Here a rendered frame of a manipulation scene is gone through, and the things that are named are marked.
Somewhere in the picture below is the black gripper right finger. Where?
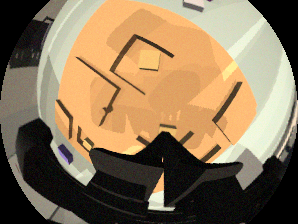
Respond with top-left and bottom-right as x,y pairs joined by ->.
162,131 -> 243,208

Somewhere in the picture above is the small orange block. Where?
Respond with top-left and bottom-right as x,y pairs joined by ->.
82,137 -> 94,151
138,49 -> 161,71
158,124 -> 177,137

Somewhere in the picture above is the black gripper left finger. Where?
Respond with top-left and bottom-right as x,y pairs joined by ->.
89,131 -> 166,201

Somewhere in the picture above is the purple rectangular block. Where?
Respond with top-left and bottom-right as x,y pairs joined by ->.
57,144 -> 73,165

